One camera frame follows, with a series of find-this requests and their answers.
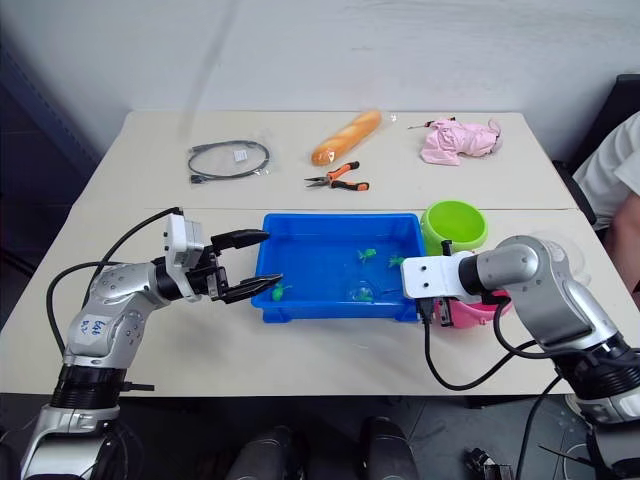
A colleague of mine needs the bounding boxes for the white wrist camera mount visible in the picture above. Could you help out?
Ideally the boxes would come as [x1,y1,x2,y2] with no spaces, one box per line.
[399,253,474,303]
[163,211,208,276]

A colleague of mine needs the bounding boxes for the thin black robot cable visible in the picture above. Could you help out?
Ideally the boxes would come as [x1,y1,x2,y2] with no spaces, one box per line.
[513,373,567,480]

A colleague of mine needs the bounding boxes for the dark rounded shape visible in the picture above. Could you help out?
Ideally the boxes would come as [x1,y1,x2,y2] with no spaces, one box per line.
[227,424,307,480]
[359,415,419,480]

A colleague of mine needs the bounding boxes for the baguette in clear wrap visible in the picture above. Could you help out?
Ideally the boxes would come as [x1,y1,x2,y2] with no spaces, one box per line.
[310,109,400,168]

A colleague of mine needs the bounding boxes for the orange black pliers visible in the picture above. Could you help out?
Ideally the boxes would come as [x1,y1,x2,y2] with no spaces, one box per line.
[303,160,373,193]

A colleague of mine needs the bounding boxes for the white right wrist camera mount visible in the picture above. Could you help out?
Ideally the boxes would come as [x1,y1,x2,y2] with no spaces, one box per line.
[399,253,474,303]

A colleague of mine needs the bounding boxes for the person in white shirt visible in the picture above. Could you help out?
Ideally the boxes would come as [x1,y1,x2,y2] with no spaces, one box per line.
[572,112,640,250]

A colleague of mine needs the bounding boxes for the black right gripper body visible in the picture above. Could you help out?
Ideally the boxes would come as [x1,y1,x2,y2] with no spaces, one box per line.
[432,296,457,330]

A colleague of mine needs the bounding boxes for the blue plastic tub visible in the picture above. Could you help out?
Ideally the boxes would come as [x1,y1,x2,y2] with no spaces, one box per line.
[249,212,427,324]

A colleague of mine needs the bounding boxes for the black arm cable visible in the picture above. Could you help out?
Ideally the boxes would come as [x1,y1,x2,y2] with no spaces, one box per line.
[417,294,567,392]
[45,206,183,354]

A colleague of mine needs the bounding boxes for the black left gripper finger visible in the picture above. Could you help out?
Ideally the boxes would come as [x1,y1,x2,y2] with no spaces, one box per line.
[209,228,272,252]
[221,272,286,306]

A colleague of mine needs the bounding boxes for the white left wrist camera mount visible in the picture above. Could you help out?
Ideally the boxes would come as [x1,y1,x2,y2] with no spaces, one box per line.
[163,211,208,276]

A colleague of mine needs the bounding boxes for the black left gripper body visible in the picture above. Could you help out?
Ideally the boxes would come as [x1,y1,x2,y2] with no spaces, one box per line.
[185,244,233,305]

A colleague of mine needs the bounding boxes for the black chair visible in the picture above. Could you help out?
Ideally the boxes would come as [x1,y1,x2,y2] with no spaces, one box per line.
[551,73,640,231]

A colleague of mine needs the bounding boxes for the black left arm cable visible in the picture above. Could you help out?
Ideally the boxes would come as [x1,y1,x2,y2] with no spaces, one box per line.
[45,206,183,354]

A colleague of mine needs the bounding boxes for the black cable in clear bag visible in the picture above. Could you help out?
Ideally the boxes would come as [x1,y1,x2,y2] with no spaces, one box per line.
[186,127,274,188]

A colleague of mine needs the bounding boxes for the clear plastic measuring cup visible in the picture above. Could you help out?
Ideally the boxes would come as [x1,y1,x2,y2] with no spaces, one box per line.
[529,231,590,290]

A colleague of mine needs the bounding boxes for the small black device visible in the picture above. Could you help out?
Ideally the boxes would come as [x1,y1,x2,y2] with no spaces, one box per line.
[466,446,515,480]

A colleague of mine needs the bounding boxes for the green plastic bucket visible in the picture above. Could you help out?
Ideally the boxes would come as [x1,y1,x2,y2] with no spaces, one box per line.
[419,199,490,257]

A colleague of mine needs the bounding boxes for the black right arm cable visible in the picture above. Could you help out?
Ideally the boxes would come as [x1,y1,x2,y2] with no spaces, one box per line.
[417,294,567,392]

